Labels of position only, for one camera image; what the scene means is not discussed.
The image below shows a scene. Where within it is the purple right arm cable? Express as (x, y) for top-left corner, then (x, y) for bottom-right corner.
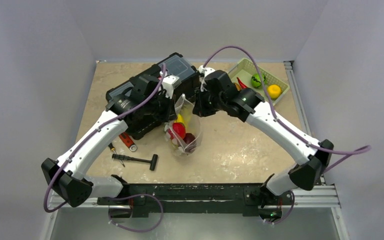
(202, 45), (372, 175)

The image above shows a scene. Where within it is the black plastic toolbox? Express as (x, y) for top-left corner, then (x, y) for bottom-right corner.
(105, 52), (200, 140)

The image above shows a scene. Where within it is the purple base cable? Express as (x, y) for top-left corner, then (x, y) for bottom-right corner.
(108, 193), (164, 233)

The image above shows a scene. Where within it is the orange toy fruit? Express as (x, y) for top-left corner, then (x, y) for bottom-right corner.
(234, 82), (242, 91)

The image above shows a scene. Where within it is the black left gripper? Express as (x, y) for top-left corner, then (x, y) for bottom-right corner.
(144, 90), (177, 122)

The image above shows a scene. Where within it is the green toy ball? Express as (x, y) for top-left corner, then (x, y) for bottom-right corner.
(250, 73), (267, 89)

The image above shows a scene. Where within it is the clear zip top bag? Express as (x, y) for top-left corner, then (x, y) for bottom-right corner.
(163, 94), (203, 156)

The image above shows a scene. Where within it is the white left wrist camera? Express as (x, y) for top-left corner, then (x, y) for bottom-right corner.
(160, 72), (181, 99)

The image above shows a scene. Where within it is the yellow toy banana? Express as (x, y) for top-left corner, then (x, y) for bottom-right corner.
(175, 113), (186, 127)

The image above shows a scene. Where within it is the dark red toy fruit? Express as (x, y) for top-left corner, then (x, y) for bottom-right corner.
(183, 133), (196, 147)

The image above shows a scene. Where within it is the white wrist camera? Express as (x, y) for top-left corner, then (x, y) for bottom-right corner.
(198, 65), (216, 92)
(160, 72), (181, 99)

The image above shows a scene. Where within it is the red toy chili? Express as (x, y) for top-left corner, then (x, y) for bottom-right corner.
(236, 77), (248, 89)

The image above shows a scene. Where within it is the yellow black screwdriver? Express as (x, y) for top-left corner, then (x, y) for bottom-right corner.
(108, 143), (126, 168)

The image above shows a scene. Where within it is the black rubber mallet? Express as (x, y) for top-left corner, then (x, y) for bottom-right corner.
(118, 154), (159, 171)

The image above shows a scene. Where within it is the yellow toy lemon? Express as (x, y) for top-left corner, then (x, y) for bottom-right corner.
(267, 84), (282, 100)

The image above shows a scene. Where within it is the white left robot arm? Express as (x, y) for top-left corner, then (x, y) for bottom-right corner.
(41, 73), (180, 213)

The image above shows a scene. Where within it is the red toy apple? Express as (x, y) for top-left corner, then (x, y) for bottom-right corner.
(172, 122), (186, 139)

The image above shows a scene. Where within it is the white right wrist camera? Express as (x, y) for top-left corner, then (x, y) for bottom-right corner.
(198, 65), (216, 92)

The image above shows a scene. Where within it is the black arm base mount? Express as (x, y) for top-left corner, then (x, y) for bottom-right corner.
(97, 180), (294, 221)

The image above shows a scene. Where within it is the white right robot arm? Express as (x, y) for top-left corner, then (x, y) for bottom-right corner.
(192, 67), (334, 204)

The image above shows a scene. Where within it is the red adjustable wrench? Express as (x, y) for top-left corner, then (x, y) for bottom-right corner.
(119, 132), (138, 152)

